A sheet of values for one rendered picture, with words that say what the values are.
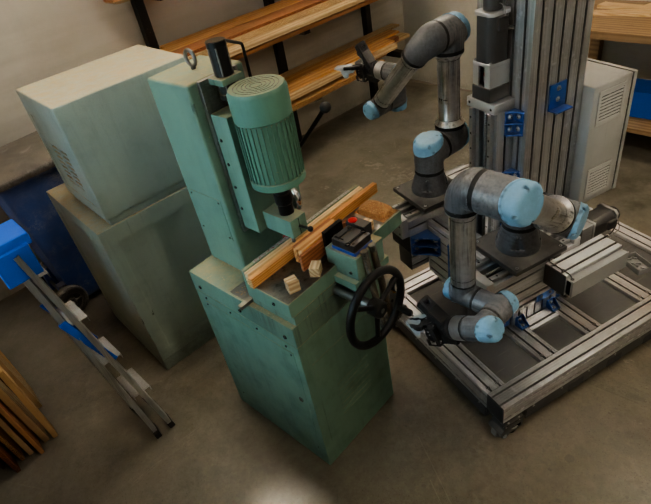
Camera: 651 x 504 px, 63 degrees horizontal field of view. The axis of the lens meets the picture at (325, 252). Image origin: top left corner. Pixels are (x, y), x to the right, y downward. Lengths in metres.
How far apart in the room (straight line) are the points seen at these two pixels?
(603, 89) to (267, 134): 1.15
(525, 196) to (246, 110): 0.76
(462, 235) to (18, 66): 2.87
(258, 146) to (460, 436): 1.46
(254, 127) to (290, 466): 1.44
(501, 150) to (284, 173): 0.78
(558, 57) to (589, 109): 0.25
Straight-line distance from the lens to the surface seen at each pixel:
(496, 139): 1.93
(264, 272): 1.77
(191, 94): 1.68
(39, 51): 3.73
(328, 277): 1.77
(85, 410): 2.99
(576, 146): 2.16
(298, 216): 1.74
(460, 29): 2.09
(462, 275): 1.61
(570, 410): 2.52
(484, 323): 1.55
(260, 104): 1.51
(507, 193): 1.35
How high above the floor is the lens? 2.00
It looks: 37 degrees down
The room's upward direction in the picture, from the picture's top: 12 degrees counter-clockwise
